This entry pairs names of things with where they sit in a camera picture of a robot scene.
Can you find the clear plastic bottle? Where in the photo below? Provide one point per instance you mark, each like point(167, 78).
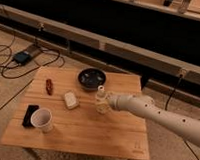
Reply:
point(101, 100)

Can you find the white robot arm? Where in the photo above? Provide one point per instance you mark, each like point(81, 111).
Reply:
point(143, 106)

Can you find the dark round bowl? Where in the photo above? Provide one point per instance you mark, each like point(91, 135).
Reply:
point(91, 78)

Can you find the beige sponge block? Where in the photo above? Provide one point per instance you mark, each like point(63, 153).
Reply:
point(71, 100)

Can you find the wooden low table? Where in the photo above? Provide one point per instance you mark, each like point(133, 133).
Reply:
point(82, 130)

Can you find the red-brown small object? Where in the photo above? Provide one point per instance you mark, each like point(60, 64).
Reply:
point(49, 86)

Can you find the long wooden shelf unit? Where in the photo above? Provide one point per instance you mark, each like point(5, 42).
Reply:
point(62, 35)

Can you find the dark power adapter box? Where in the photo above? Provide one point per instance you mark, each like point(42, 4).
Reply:
point(21, 57)

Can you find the black rectangular block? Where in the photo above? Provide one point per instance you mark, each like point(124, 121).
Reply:
point(29, 112)

